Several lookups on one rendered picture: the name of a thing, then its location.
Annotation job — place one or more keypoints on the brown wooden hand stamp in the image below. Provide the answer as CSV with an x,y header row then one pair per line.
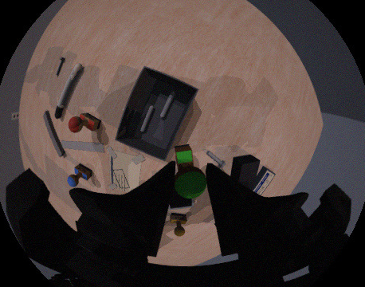
x,y
179,219

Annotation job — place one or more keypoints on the brown wooden date stamp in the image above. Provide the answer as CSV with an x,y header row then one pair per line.
x,y
82,172

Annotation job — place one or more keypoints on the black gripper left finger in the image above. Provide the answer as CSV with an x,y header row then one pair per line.
x,y
141,211

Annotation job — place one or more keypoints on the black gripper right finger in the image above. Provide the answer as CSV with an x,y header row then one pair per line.
x,y
240,213

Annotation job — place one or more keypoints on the brown hand stamp with red-topped knob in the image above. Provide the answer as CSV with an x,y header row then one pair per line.
x,y
85,120

